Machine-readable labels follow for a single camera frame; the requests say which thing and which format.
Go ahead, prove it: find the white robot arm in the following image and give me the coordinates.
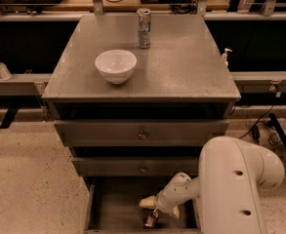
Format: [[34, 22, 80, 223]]
[[140, 136, 285, 234]]

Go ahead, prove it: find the white pump bottle right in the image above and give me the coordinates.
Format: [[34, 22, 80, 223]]
[[222, 48, 232, 66]]

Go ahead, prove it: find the white ceramic bowl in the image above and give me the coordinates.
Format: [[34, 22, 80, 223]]
[[95, 50, 137, 84]]

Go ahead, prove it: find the tall silver can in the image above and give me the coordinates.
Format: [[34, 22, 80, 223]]
[[137, 8, 151, 49]]

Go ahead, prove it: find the top grey drawer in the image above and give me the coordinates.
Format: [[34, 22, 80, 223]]
[[55, 120, 229, 147]]

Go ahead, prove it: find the black power adapter cable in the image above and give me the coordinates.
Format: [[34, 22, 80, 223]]
[[238, 91, 282, 146]]

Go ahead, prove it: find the clear sanitizer bottle left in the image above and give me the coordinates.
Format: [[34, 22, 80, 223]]
[[0, 62, 12, 80]]

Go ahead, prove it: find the middle grey drawer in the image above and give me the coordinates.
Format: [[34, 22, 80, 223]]
[[71, 157, 198, 176]]

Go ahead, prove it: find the orange soda can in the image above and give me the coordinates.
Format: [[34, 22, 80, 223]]
[[143, 209, 159, 229]]

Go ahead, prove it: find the bottom open drawer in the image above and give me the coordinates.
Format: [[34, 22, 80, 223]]
[[83, 176, 201, 234]]

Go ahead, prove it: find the grey metal rail left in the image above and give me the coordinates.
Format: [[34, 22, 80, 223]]
[[0, 74, 51, 96]]

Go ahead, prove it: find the grey drawer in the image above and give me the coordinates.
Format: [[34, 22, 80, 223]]
[[55, 120, 229, 147], [71, 157, 198, 176]]

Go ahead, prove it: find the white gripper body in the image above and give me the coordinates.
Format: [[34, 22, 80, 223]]
[[155, 173, 191, 215]]

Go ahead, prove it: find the grey drawer cabinet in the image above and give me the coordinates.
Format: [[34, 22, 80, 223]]
[[40, 14, 242, 234]]

